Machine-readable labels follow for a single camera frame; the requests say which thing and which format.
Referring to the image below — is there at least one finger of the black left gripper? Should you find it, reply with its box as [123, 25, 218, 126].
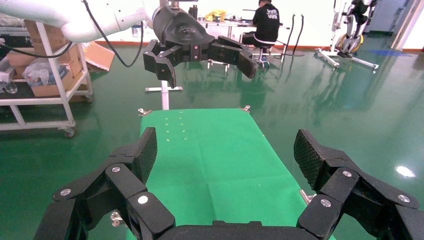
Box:
[143, 39, 182, 89]
[207, 35, 259, 80]

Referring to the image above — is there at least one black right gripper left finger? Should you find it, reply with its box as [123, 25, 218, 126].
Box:
[33, 126, 176, 240]

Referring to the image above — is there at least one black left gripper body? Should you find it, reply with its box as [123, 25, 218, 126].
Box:
[152, 5, 216, 63]

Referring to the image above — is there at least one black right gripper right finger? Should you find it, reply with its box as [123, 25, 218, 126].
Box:
[293, 129, 424, 240]

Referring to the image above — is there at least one flat brown cardboard sheet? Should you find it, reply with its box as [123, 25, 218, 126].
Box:
[82, 41, 116, 73]

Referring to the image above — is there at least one brown cardboard box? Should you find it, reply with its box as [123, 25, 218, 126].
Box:
[23, 19, 70, 56]
[31, 69, 74, 98]
[57, 43, 84, 78]
[5, 49, 37, 79]

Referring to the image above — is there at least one white desk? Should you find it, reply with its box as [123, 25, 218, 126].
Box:
[198, 19, 292, 72]

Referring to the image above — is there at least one black round stool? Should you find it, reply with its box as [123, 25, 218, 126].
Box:
[250, 44, 274, 70]

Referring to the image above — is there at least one white metal table base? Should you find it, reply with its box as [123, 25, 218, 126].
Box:
[144, 80, 184, 111]

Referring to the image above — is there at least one yellow item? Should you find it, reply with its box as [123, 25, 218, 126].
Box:
[204, 9, 228, 23]

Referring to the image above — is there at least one seated person in black hoodie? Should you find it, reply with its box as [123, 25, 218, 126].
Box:
[241, 0, 281, 48]

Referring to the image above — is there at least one black curved tube stand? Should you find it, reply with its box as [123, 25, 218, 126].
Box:
[281, 13, 306, 58]

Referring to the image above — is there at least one green cloth with yellow stars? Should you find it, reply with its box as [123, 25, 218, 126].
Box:
[125, 108, 335, 240]

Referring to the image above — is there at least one white metal floor stand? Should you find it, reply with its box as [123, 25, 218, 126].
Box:
[314, 0, 380, 71]

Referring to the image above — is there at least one white metal shelf cart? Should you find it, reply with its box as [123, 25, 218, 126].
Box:
[0, 21, 94, 138]

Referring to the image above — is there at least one black and yellow robot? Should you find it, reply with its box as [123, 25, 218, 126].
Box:
[334, 0, 379, 60]

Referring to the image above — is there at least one clear plastic bag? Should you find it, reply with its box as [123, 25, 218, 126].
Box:
[22, 58, 64, 88]

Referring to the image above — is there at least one clear plastic bottle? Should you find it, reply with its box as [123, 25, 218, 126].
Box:
[3, 80, 18, 95]

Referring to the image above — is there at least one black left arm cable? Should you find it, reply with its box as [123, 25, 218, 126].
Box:
[0, 0, 145, 68]

